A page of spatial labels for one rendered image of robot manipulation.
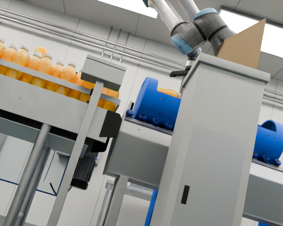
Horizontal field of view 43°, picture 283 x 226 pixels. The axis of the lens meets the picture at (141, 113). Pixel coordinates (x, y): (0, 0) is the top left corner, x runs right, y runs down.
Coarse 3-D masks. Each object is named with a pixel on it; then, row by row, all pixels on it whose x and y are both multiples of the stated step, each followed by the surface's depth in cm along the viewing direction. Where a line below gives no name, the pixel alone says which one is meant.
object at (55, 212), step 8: (96, 88) 172; (96, 96) 171; (88, 104) 169; (96, 104) 170; (88, 112) 168; (88, 120) 167; (80, 128) 165; (88, 128) 166; (80, 136) 164; (80, 144) 163; (72, 152) 161; (80, 152) 162; (72, 160) 160; (72, 168) 159; (64, 176) 158; (72, 176) 158; (64, 184) 157; (64, 192) 156; (56, 200) 154; (64, 200) 155; (56, 208) 153; (56, 216) 152; (48, 224) 151; (56, 224) 152
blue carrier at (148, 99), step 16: (144, 80) 213; (144, 96) 195; (160, 96) 196; (144, 112) 196; (160, 112) 196; (176, 112) 197; (272, 128) 225; (256, 144) 204; (272, 144) 205; (272, 160) 208
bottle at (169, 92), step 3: (159, 90) 209; (162, 90) 210; (165, 90) 210; (168, 90) 211; (171, 90) 211; (165, 93) 209; (168, 93) 210; (171, 93) 210; (174, 93) 211; (177, 93) 214; (174, 96) 211; (177, 96) 213
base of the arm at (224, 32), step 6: (216, 30) 171; (222, 30) 170; (228, 30) 170; (210, 36) 173; (216, 36) 171; (222, 36) 169; (228, 36) 168; (210, 42) 175; (216, 42) 171; (222, 42) 168; (216, 48) 171; (216, 54) 172
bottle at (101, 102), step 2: (102, 88) 188; (104, 88) 188; (106, 88) 189; (102, 90) 188; (104, 90) 188; (106, 90) 189; (108, 90) 191; (102, 92) 188; (104, 92) 188; (106, 92) 189; (106, 94) 190; (98, 100) 186; (100, 100) 186; (102, 100) 187; (104, 100) 188; (98, 102) 186; (100, 102) 186; (102, 102) 187; (104, 102) 188; (98, 104) 185; (100, 104) 186; (102, 104) 187; (98, 106) 185; (100, 106) 186; (102, 106) 187
